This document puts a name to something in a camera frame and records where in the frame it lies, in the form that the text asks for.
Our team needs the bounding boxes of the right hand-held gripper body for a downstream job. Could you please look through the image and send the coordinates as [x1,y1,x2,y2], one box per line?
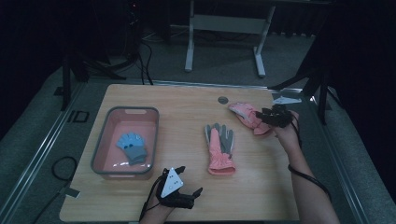
[265,96,303,129]

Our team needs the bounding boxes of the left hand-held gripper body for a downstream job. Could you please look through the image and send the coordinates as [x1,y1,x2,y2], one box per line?
[154,167,196,210]

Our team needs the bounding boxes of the pink padded ski glove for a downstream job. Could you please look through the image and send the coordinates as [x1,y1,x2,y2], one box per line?
[228,102,275,136]

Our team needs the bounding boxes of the pink glove with grey palm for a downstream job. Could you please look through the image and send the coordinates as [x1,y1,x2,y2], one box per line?
[204,122,237,176]

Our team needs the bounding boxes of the blue knit glove dark dots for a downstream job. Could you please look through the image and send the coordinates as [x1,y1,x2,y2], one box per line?
[116,132,147,157]

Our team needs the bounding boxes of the pink basin with grey rim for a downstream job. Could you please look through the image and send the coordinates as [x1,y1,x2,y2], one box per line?
[91,105,161,180]

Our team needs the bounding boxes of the person's right hand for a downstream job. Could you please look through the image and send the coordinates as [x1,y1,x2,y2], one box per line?
[273,111,302,154]

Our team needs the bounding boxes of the person's left hand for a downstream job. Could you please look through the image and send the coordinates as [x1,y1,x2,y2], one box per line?
[144,196,177,220]

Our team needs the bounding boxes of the black tripod stand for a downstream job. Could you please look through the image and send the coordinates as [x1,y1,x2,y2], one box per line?
[268,31,343,126]
[60,50,127,112]

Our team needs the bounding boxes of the grey tape piece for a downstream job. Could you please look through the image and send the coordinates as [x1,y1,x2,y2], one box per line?
[63,186,81,199]

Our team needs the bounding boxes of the dark equipment rack red light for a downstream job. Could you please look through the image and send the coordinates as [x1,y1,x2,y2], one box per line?
[123,0,145,62]

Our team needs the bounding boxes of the left hand-held gripper black cable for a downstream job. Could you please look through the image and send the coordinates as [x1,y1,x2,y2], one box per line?
[138,174,166,222]

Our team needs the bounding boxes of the hand-held gripper black cable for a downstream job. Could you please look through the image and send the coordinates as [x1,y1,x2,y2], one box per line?
[138,174,166,222]
[287,113,332,202]

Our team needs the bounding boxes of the right hand-held gripper black cable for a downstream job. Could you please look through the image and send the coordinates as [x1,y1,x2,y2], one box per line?
[287,113,332,202]

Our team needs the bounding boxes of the metal floor rail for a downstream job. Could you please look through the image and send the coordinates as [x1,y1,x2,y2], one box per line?
[306,92,372,224]
[0,81,87,224]

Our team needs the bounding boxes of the white metal desk frame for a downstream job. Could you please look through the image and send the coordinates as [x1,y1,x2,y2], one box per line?
[184,0,276,78]

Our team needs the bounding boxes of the black hanging cables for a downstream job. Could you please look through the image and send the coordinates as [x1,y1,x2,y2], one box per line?
[135,39,154,86]

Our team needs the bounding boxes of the black looped floor cable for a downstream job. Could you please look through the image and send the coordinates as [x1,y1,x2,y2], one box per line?
[32,155,78,224]

